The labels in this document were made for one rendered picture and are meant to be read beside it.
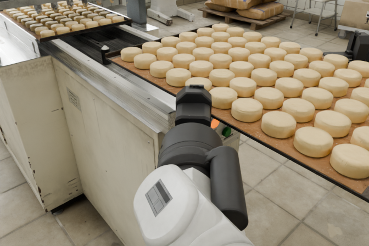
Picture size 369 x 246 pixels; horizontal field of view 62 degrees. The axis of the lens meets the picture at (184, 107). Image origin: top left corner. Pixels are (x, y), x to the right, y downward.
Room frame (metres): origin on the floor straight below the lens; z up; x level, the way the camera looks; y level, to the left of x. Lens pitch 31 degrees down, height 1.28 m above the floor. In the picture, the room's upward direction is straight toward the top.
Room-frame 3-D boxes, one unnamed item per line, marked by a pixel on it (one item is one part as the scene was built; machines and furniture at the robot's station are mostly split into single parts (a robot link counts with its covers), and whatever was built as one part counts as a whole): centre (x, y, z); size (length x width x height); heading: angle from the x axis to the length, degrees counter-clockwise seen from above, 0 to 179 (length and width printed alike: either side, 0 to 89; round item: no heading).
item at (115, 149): (0.98, 0.17, 0.45); 0.70 x 0.34 x 0.90; 41
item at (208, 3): (5.03, -0.70, 0.19); 0.72 x 0.42 x 0.15; 134
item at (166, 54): (0.69, 0.04, 1.01); 0.05 x 0.05 x 0.02
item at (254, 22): (4.82, -0.91, 0.06); 1.20 x 0.80 x 0.11; 44
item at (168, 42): (0.77, 0.04, 1.01); 0.05 x 0.05 x 0.02
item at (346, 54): (0.69, -0.36, 1.01); 0.06 x 0.03 x 0.02; 87
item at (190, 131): (0.37, -0.01, 1.00); 0.12 x 0.10 x 0.13; 177
